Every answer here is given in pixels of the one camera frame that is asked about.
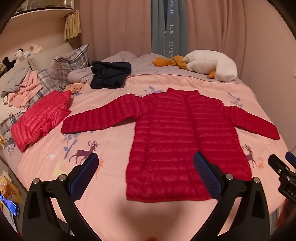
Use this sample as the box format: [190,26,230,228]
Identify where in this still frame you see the grey clothing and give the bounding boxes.
[1,66,30,98]

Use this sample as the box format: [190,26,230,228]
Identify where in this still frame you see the yellow snack bag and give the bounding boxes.
[0,171,23,204]

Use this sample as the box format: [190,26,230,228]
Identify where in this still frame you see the pink curtain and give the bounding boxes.
[77,0,154,59]
[185,0,266,77]

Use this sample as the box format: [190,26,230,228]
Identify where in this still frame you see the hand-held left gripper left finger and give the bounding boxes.
[22,152,100,241]

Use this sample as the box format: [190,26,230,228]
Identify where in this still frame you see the dark navy garment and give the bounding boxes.
[90,61,132,89]

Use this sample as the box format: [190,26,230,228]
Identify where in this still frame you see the pink clothing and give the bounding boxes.
[8,71,43,107]

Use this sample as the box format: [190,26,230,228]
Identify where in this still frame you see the cream plush toy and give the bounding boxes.
[23,44,44,56]

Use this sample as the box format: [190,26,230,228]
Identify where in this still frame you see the yellow pleated fabric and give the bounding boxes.
[64,11,82,40]

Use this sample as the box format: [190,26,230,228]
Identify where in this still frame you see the red down jacket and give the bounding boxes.
[61,88,280,202]

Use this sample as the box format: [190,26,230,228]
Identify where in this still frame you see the white goose plush toy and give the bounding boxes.
[152,49,238,82]

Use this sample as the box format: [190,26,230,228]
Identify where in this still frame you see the folded pink-red down jacket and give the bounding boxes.
[11,90,73,153]

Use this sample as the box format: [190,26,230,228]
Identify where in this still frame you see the small orange plush toy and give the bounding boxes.
[65,83,85,95]

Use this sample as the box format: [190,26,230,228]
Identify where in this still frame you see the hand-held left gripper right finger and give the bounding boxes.
[193,152,270,241]

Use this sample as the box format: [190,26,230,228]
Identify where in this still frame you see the black plush toy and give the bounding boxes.
[0,56,16,70]

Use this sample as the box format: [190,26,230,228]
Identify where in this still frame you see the pink printed duvet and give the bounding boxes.
[17,51,289,241]

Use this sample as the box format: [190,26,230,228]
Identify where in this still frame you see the smartphone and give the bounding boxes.
[0,193,21,219]

